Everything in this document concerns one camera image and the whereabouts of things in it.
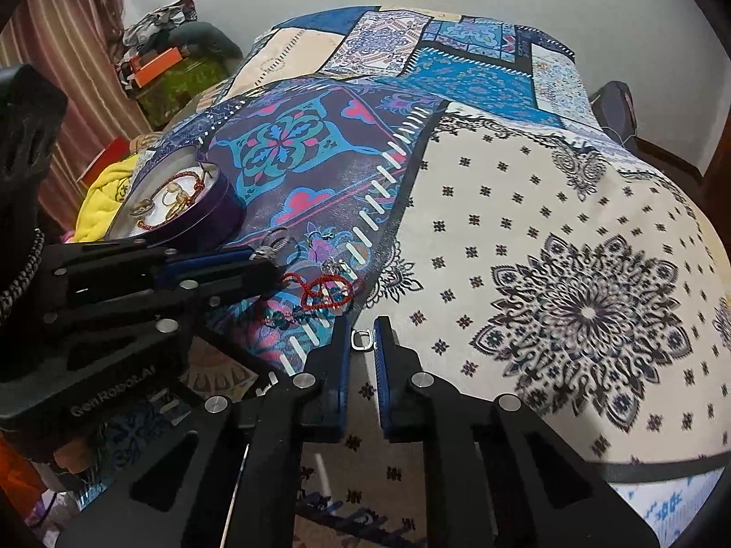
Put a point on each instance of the silver hook earring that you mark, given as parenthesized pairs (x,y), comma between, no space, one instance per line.
(314,240)

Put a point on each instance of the patchwork printed blanket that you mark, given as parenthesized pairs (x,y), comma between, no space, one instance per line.
(514,211)

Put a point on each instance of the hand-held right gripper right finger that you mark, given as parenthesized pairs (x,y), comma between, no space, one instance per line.
(381,365)

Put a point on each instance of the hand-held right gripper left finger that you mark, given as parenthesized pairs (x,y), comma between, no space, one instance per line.
(343,357)

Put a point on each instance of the yellow cloth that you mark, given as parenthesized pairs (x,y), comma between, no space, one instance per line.
(105,200)

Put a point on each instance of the orange box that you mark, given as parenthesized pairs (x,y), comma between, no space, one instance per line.
(154,63)

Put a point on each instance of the silver spring clip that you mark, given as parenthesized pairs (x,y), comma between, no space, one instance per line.
(268,248)

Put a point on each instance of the dark grey cloth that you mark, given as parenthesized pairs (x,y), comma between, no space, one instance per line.
(211,40)

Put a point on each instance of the white printed bag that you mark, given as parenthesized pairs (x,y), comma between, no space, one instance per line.
(154,20)

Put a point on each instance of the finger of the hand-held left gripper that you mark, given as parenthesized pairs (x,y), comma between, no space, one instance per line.
(211,262)
(245,282)

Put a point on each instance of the silver dangle earring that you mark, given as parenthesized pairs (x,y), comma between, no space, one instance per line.
(331,267)

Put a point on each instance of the gold bangle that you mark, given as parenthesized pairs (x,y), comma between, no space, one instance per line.
(140,209)

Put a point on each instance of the striped brown curtain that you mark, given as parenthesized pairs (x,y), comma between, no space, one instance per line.
(63,28)

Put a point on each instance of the round purple tin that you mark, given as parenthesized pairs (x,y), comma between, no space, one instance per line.
(220,211)

